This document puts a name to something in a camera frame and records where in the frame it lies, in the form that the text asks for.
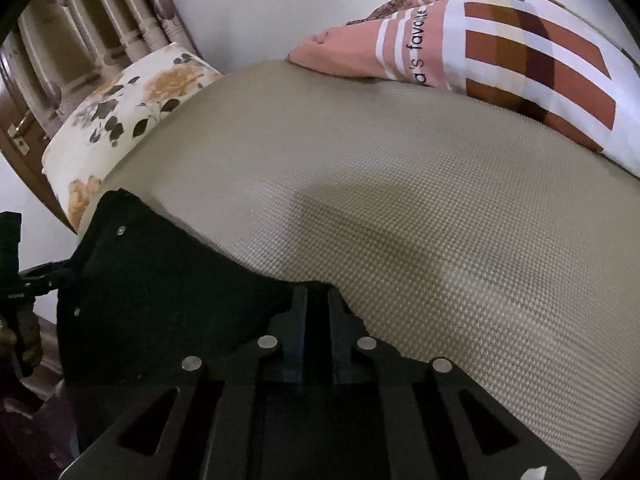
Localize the brown wooden door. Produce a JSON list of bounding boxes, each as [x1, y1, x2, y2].
[[0, 42, 77, 234]]

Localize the brass door handle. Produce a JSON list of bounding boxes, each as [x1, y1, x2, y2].
[[7, 109, 37, 154]]

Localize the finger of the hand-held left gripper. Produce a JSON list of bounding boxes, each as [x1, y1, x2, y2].
[[18, 259, 68, 302]]

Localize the floral white cushion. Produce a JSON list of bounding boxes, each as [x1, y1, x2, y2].
[[41, 42, 224, 234]]

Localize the black pants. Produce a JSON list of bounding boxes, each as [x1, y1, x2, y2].
[[54, 187, 372, 456]]

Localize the pink patterned blanket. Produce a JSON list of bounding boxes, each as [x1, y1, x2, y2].
[[287, 0, 640, 179]]

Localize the wooden spindle headboard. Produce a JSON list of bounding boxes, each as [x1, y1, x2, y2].
[[0, 0, 202, 142]]

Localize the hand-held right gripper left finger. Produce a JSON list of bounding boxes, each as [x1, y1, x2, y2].
[[59, 284, 308, 480]]

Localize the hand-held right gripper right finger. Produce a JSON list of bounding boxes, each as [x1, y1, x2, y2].
[[327, 284, 582, 480]]

